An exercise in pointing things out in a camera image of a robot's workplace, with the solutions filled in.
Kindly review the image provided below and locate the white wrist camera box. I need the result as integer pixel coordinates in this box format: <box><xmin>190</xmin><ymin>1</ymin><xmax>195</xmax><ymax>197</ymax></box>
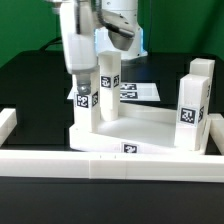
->
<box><xmin>102</xmin><ymin>10</ymin><xmax>135</xmax><ymax>51</ymax></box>

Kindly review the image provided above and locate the marker sheet with tags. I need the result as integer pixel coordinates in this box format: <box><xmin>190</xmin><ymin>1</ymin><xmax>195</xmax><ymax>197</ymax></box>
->
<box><xmin>67</xmin><ymin>81</ymin><xmax>161</xmax><ymax>102</ymax></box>

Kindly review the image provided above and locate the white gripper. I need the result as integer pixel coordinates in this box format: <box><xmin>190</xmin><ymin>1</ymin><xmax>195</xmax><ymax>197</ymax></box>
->
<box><xmin>59</xmin><ymin>0</ymin><xmax>97</xmax><ymax>95</ymax></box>

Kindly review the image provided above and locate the white desk top tray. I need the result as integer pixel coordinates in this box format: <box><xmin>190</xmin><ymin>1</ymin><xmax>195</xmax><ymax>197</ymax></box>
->
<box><xmin>69</xmin><ymin>103</ymin><xmax>211</xmax><ymax>155</ymax></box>

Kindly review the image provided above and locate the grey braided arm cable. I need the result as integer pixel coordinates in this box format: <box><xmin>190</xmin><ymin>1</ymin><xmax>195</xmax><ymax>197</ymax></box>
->
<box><xmin>94</xmin><ymin>0</ymin><xmax>134</xmax><ymax>38</ymax></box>

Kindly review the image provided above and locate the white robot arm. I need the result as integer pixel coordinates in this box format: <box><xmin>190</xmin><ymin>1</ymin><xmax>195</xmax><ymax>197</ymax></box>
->
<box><xmin>45</xmin><ymin>0</ymin><xmax>147</xmax><ymax>95</ymax></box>

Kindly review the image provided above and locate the white U-shaped fence frame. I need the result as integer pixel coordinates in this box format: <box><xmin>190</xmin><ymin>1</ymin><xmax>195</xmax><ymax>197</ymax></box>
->
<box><xmin>0</xmin><ymin>108</ymin><xmax>224</xmax><ymax>183</ymax></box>

